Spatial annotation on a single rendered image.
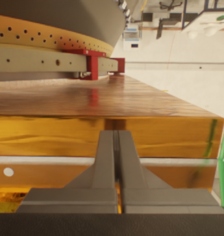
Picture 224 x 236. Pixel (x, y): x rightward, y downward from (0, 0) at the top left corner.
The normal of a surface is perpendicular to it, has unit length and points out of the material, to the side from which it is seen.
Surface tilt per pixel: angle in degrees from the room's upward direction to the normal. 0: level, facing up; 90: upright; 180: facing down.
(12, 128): 90
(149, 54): 90
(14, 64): 90
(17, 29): 61
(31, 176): 90
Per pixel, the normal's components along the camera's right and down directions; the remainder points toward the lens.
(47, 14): 0.71, 0.60
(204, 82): -0.03, 0.28
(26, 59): 0.76, 0.18
